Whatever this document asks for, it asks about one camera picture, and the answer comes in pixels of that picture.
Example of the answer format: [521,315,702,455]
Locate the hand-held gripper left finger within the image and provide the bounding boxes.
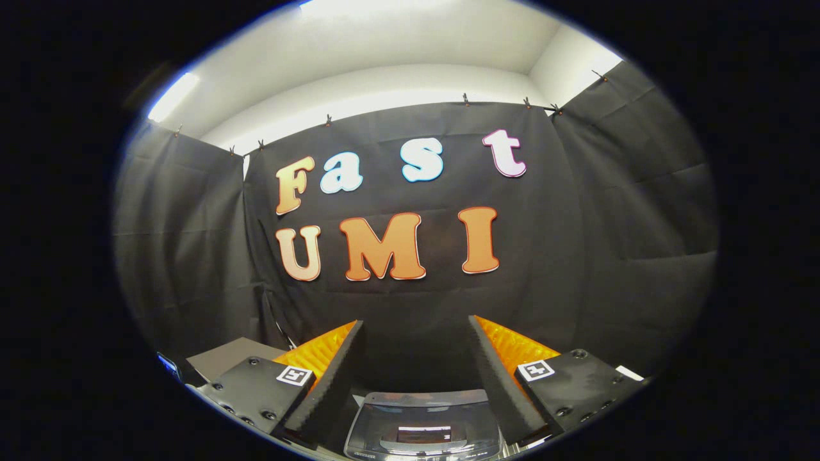
[195,320,366,449]

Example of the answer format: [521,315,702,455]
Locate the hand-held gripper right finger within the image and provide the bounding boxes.
[468,315,651,447]

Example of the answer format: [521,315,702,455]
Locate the grey toy washing machine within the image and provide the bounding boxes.
[343,389,507,461]

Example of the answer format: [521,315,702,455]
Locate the grey flat board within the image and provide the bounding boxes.
[186,337,289,383]

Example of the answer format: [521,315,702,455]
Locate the black backdrop cloth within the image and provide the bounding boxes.
[112,60,719,385]

